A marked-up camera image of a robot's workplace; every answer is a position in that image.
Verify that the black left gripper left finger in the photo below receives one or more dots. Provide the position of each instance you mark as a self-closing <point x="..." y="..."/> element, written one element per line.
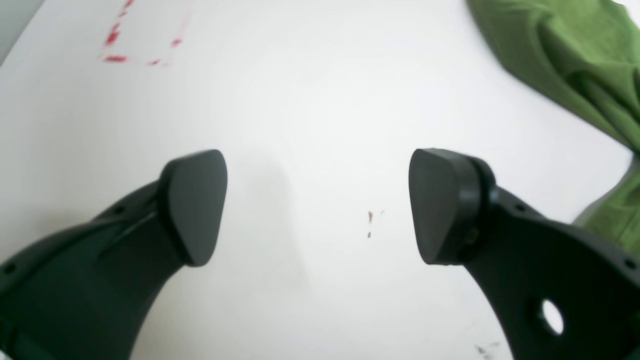
<point x="83" y="293"/>

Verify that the green T-shirt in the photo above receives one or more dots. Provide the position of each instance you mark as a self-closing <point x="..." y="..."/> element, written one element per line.
<point x="584" y="56"/>

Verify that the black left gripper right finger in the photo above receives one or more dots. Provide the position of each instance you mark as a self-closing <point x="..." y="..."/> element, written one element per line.
<point x="558" y="291"/>

